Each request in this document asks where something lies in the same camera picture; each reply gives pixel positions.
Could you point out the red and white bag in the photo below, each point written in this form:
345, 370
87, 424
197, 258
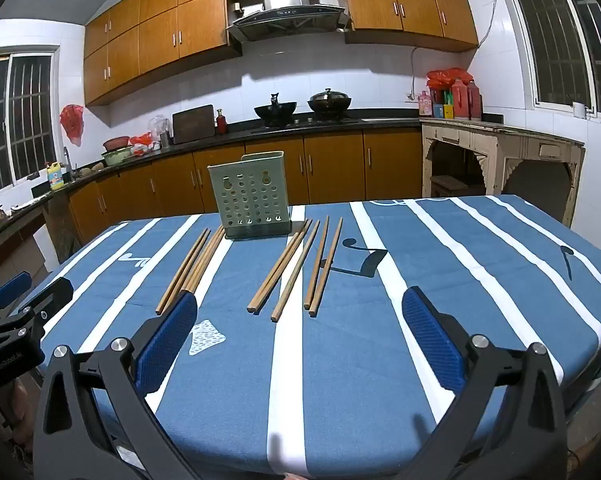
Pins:
141, 142

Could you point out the cream carved side table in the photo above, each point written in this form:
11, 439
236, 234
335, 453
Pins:
500, 140

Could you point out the group of wooden chopsticks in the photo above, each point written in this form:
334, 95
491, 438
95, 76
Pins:
295, 271

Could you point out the black wok with lid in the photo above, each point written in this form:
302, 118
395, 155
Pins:
329, 102

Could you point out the metal faucet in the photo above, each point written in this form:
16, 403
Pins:
66, 157

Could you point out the green basin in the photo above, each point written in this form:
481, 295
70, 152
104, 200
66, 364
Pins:
115, 156

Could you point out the red thermos flask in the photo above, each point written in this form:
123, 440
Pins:
459, 102
474, 102

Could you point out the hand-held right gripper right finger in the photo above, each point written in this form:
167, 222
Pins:
430, 340

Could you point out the wooden base cabinets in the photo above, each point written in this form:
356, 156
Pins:
330, 165

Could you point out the wooden wall cabinets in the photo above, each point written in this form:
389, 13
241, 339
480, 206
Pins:
155, 35

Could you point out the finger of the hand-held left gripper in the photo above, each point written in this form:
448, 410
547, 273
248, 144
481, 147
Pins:
13, 290
55, 292

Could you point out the yellow detergent bottle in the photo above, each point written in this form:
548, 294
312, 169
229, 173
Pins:
56, 176

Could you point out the large barred window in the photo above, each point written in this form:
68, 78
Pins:
555, 35

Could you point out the clear plastic bag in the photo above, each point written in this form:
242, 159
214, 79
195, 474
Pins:
158, 125

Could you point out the red plastic bag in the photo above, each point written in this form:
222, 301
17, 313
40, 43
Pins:
72, 122
445, 77

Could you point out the green perforated chopstick holder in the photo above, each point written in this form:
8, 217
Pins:
250, 195

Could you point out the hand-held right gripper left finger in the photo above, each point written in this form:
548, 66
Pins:
168, 340

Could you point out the barred window with white frame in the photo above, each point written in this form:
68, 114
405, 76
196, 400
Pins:
20, 120

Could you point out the wooden stool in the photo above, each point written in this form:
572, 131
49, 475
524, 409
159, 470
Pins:
448, 184

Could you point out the pink basin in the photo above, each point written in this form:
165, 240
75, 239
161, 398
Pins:
115, 142

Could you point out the blue striped tablecloth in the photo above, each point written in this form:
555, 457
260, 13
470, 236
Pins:
360, 360

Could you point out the gas stove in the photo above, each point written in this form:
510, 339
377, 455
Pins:
310, 121

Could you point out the white cup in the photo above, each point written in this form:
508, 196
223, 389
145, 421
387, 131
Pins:
578, 110

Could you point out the pink bottle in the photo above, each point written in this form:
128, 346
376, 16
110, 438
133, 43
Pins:
425, 105

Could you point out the small red bottle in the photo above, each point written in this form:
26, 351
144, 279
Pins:
222, 122

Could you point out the dark cutting board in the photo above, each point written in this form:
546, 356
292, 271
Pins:
194, 124

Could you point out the metal cup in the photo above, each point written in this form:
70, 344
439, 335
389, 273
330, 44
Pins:
164, 138

